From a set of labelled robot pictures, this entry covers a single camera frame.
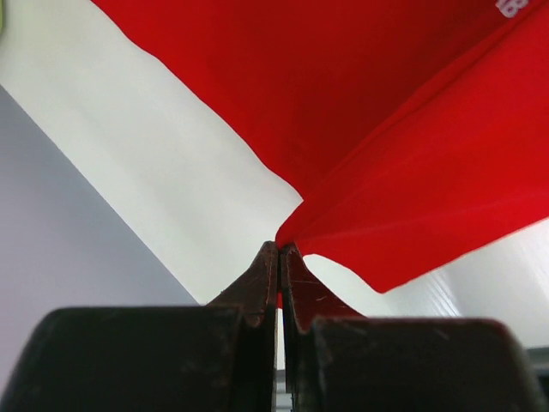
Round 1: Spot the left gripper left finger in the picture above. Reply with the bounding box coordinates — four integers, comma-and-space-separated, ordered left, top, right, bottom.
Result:
1, 241, 279, 411

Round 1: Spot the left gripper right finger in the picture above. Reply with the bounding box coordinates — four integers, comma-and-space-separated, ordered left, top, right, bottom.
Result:
279, 245, 548, 411

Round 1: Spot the bright red t-shirt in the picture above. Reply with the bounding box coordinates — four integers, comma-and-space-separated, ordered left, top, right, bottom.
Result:
98, 1, 548, 293

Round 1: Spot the green plastic basin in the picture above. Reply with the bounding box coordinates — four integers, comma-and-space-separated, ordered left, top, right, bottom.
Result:
0, 0, 4, 33

